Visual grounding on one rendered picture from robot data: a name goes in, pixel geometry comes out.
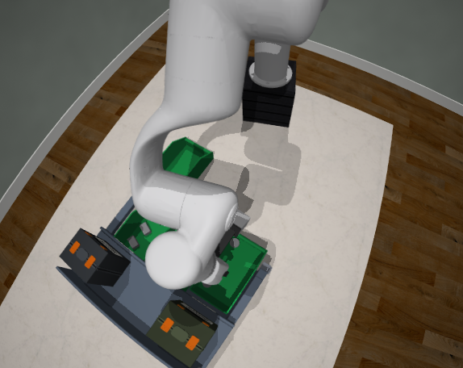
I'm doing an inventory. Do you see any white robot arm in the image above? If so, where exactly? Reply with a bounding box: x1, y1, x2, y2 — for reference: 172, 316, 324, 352
130, 0, 328, 290

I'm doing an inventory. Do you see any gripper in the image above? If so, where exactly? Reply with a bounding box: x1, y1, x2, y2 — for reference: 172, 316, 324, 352
202, 257, 229, 285

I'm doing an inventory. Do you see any grey shelf rack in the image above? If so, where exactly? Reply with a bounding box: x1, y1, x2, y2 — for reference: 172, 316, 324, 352
56, 197, 273, 368

